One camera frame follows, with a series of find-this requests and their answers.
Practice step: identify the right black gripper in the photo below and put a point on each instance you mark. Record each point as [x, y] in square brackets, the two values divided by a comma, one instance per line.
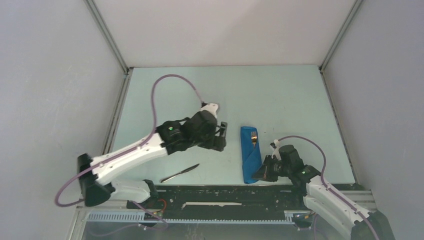
[264, 173]

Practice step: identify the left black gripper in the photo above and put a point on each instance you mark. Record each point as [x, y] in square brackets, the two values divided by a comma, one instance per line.
[216, 142]

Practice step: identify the blue cloth napkin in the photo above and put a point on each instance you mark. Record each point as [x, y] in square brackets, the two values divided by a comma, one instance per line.
[251, 158]

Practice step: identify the fork with black handle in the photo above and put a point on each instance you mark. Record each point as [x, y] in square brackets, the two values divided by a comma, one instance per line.
[254, 139]

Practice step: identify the knife with black handle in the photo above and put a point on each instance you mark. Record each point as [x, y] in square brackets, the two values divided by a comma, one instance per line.
[165, 179]

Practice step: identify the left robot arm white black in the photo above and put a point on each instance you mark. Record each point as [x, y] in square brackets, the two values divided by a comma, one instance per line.
[98, 179]

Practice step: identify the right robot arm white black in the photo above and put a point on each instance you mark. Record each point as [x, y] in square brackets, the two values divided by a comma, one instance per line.
[351, 220]

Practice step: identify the small circuit board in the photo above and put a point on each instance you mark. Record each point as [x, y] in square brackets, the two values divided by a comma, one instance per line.
[156, 216]

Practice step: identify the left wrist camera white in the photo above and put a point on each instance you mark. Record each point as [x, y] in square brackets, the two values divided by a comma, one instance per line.
[212, 108]

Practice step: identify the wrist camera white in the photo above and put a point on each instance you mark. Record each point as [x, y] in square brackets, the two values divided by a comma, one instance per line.
[212, 108]
[275, 146]

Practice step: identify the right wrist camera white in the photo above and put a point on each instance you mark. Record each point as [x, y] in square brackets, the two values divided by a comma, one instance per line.
[275, 146]

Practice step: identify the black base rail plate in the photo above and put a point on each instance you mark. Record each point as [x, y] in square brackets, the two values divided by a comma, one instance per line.
[225, 202]

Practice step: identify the aluminium frame rail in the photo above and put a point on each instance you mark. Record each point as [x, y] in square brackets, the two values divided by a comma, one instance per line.
[119, 211]

